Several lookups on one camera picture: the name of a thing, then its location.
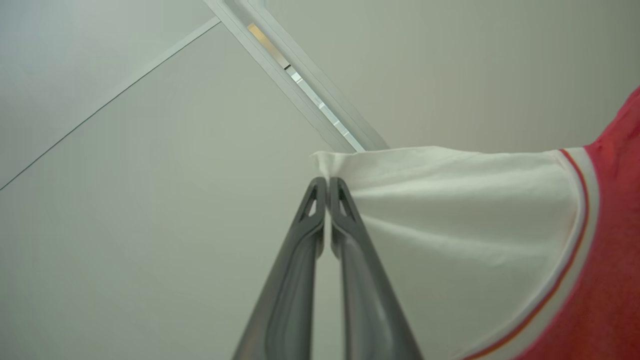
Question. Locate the red and white jersey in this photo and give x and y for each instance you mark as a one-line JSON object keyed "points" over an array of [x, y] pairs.
{"points": [[475, 210]]}

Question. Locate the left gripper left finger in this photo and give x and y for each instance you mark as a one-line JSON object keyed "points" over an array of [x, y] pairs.
{"points": [[290, 300]]}

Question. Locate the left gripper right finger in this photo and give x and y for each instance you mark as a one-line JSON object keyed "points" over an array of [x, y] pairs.
{"points": [[370, 310]]}

